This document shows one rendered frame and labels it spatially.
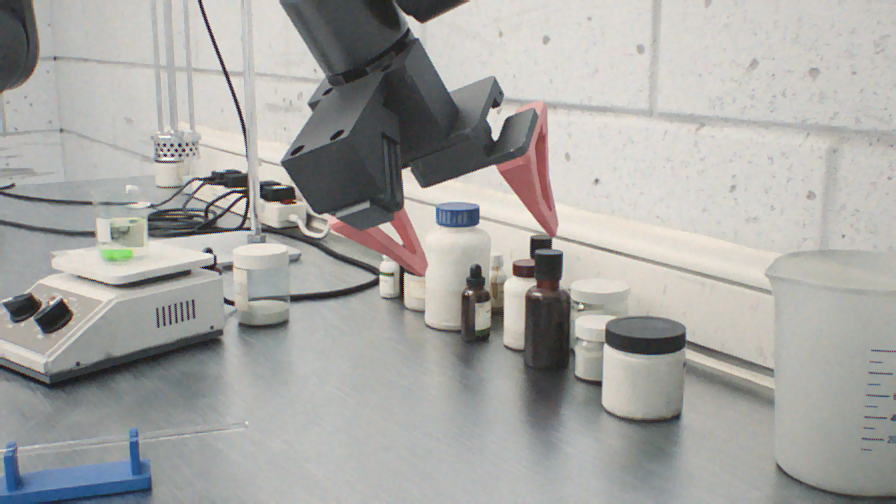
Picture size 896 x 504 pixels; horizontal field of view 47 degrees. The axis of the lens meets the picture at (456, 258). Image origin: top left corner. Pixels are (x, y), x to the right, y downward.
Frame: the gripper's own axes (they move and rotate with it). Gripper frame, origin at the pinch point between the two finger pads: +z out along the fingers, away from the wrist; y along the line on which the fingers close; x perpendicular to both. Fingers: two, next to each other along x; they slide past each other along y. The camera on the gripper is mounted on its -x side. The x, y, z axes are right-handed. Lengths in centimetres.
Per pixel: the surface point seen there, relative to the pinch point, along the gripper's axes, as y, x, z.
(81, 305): -46.2, 11.9, 0.6
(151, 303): -42.3, 15.1, 4.4
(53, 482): -31.1, -13.0, 0.6
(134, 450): -26.3, -10.1, 1.8
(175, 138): -61, 55, 3
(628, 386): -0.1, 9.1, 22.4
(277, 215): -68, 72, 26
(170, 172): -110, 106, 25
